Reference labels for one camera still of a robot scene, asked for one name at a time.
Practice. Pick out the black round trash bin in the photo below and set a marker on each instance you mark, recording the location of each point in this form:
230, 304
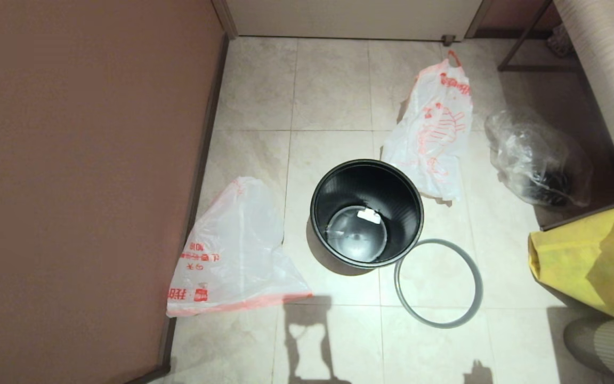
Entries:
371, 186

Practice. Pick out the clear plastic bag dark contents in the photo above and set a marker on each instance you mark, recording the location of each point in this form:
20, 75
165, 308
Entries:
531, 160

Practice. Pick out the yellow fabric bag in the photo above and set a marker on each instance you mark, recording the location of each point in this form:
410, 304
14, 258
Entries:
595, 266

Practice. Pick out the white paper label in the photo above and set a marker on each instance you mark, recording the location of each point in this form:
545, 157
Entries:
369, 216

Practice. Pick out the small metal door stopper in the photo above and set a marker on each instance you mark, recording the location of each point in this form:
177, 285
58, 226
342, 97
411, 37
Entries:
448, 39

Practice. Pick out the brown cabinet side panel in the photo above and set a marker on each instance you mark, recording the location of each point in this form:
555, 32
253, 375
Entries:
72, 186

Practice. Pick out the white crumpled fabric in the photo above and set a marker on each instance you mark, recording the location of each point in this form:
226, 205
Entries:
560, 42

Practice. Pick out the brown metal table frame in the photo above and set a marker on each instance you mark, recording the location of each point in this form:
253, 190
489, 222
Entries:
539, 68

